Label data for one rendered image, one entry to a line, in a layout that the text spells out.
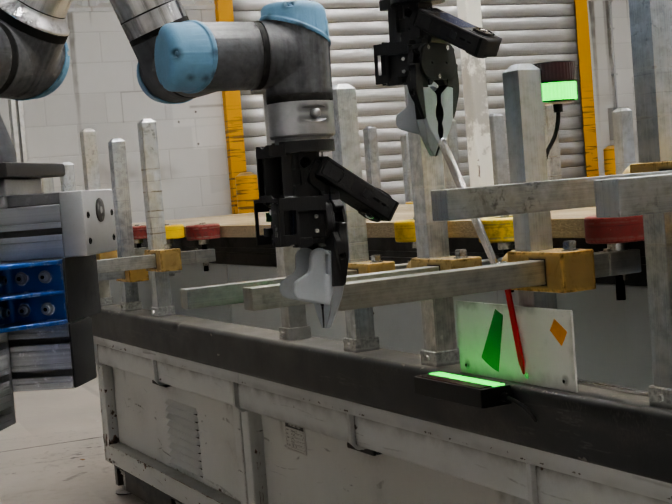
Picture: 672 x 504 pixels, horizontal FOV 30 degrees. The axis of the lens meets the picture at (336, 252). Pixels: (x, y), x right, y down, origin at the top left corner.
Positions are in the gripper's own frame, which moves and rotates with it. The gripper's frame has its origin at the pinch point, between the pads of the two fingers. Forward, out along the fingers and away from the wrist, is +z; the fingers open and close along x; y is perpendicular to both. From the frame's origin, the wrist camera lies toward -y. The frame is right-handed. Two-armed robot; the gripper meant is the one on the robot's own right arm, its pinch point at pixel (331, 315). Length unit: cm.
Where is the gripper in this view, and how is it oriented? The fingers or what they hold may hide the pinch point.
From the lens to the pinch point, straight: 143.3
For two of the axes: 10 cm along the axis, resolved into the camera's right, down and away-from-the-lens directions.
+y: -8.9, 0.8, -4.5
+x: 4.5, 0.1, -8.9
